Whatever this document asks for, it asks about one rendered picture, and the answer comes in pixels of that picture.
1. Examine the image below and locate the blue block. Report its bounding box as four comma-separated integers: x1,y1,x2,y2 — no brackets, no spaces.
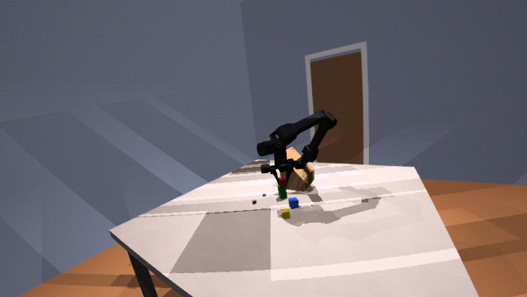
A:
288,197,299,209

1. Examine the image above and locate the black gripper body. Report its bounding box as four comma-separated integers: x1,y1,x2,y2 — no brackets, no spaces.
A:
260,151,303,174

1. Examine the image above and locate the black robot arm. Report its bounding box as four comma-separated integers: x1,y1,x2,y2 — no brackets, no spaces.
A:
257,110,337,172

